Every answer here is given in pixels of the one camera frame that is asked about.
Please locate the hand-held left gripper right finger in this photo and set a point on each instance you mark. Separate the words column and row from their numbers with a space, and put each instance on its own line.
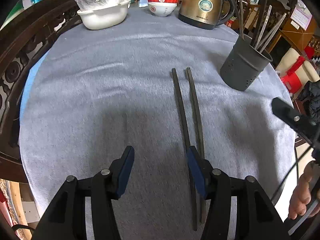
column 196, row 172

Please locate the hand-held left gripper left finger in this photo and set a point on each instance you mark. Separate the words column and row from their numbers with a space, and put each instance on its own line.
column 126, row 172

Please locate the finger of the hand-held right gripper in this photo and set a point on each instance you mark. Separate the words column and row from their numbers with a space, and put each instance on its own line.
column 295, row 120

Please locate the dark grey chopstick holder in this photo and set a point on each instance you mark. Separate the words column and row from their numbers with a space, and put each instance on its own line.
column 240, row 70

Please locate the person's right hand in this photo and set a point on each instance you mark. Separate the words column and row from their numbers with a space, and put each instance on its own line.
column 300, row 195

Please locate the grey fleece tablecloth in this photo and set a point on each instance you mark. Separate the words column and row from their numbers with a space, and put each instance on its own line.
column 112, row 80

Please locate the wooden stair railing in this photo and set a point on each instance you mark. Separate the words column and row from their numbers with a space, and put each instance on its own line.
column 250, row 7

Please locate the red paper bag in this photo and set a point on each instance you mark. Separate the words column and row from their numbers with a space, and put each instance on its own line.
column 3, row 192

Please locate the blue table cover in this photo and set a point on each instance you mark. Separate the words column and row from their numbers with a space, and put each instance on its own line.
column 31, row 80

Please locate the gold electric kettle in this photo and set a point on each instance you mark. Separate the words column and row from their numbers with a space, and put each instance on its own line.
column 200, row 5

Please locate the white plastic basin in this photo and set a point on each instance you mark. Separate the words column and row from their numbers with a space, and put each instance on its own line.
column 102, row 17

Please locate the dark wooden sideboard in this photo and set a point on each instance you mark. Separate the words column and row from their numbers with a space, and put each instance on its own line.
column 15, row 55

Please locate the white bowl with red emblem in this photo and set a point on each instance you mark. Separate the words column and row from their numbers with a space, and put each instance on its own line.
column 161, row 10

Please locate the white bowl with red band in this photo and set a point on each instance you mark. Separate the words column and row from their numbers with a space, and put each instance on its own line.
column 162, row 0

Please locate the wall calendar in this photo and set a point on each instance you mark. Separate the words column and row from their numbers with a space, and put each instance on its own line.
column 301, row 15

